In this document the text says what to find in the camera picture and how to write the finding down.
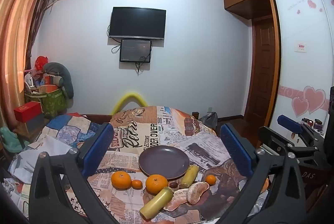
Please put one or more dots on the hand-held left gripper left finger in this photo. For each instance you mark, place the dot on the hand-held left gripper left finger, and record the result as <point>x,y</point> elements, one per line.
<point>97,150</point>

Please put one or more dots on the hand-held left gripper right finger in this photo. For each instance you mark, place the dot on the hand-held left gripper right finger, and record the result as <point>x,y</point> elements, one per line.
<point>236,148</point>

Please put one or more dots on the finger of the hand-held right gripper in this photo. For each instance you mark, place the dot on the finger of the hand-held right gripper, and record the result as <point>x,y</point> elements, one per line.
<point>276,139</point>
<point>289,123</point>

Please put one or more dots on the large orange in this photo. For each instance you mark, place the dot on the large orange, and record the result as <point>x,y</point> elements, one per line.
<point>156,183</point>
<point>121,180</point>

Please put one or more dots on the small mandarin orange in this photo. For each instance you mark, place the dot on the small mandarin orange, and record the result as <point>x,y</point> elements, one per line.
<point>136,184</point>
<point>210,179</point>

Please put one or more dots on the yellow banana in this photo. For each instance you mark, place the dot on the yellow banana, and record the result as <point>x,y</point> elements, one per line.
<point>189,175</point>
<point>156,203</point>

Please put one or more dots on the peeled orange piece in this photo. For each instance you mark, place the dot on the peeled orange piece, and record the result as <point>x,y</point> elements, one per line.
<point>176,199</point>
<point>197,192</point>

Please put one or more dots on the dark purple plate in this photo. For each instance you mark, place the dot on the dark purple plate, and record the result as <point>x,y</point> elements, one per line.
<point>163,161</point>

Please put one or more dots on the dark red date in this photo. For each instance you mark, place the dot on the dark red date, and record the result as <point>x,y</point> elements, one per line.
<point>173,184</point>

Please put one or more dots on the small dark jars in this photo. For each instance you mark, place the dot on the small dark jars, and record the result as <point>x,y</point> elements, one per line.
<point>314,123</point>

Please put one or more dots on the blue patchwork quilt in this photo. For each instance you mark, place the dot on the blue patchwork quilt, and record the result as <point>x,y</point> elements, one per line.
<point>70,130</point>

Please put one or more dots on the dark bag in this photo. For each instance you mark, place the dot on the dark bag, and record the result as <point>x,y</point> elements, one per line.
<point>210,122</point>

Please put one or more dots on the newspaper print blanket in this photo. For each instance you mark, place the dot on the newspaper print blanket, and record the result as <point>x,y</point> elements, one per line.
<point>146,132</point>

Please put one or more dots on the white heart-printed wardrobe door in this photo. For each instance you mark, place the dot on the white heart-printed wardrobe door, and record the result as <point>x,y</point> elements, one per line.
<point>300,70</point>

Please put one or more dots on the brown wooden door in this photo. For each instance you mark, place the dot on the brown wooden door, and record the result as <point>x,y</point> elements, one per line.
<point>263,70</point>

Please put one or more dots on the green box of clutter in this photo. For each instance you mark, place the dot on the green box of clutter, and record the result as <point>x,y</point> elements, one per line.
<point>53,103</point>

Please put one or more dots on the orange box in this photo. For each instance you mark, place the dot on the orange box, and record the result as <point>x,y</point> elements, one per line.
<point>48,88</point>

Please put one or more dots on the grey plush toy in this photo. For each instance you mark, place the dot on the grey plush toy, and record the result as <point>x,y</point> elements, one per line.
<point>64,77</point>

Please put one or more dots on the red box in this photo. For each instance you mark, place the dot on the red box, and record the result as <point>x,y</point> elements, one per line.
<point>27,110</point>

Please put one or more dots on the white small fan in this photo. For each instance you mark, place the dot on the white small fan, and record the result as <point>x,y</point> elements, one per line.
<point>29,80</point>

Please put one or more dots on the red artificial flower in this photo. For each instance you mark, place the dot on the red artificial flower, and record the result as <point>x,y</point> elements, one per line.
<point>41,62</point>

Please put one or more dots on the orange brown curtain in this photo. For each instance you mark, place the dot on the orange brown curtain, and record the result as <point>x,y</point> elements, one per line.
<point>15,43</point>

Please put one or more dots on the small black wall monitor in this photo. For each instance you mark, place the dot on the small black wall monitor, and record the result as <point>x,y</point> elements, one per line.
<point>135,51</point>

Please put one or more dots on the black wall television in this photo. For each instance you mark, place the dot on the black wall television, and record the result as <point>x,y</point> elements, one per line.
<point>137,22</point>

